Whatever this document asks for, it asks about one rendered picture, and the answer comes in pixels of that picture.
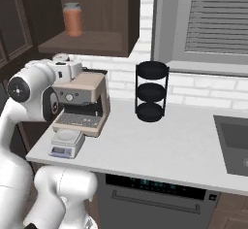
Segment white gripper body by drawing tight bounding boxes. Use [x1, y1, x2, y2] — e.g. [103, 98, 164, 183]
[65, 61, 84, 80]

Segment white digital scale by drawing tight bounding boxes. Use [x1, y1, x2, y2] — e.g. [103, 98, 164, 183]
[47, 128, 87, 160]

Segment dark glass cabinet door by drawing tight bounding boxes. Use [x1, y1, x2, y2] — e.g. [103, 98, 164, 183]
[0, 0, 35, 71]

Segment beige coffee machine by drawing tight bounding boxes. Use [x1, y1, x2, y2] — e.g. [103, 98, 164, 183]
[51, 67, 111, 139]

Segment orange jar with grey lid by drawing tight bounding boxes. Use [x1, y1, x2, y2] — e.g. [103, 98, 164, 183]
[62, 2, 85, 39]

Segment brown base cupboard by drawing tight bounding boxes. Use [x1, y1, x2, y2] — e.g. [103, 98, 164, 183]
[206, 191, 248, 229]
[9, 119, 52, 179]

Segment black three-tier stand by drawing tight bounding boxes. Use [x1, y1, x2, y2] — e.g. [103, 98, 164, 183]
[134, 60, 171, 123]

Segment grey window with blinds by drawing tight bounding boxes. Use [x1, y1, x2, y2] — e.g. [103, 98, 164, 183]
[150, 0, 248, 78]

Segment grey dishwasher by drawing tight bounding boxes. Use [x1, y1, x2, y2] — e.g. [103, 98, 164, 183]
[96, 172, 223, 229]

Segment grey sink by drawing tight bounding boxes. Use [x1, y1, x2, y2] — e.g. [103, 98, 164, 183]
[212, 114, 248, 178]

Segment dark wood wall cabinet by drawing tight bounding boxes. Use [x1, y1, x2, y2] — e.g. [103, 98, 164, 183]
[22, 0, 141, 58]

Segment grey dishwasher handle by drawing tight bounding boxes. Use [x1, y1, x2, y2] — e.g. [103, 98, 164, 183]
[110, 189, 202, 215]

